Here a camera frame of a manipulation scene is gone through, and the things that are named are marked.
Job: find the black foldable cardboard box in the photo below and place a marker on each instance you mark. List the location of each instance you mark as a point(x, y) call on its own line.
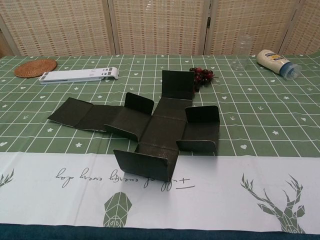
point(160, 130)

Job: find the dark red grape bunch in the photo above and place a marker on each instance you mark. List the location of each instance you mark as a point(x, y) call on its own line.
point(203, 76)

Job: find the bamboo folding screen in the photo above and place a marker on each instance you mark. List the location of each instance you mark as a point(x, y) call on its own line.
point(160, 27)

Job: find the white flat electronic device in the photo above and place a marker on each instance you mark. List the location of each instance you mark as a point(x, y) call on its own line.
point(75, 75)

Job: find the clear empty jar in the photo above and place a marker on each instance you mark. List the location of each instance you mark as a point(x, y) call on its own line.
point(242, 57)

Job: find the metal screen hinge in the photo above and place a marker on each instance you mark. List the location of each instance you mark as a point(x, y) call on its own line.
point(208, 21)

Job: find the mayonnaise squeeze bottle blue cap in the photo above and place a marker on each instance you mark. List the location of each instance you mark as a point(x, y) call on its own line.
point(271, 61)

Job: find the round woven rattan coaster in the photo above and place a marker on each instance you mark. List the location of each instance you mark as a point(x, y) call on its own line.
point(35, 68)

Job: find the dark teal under cloth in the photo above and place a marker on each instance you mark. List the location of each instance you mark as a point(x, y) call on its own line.
point(50, 232)

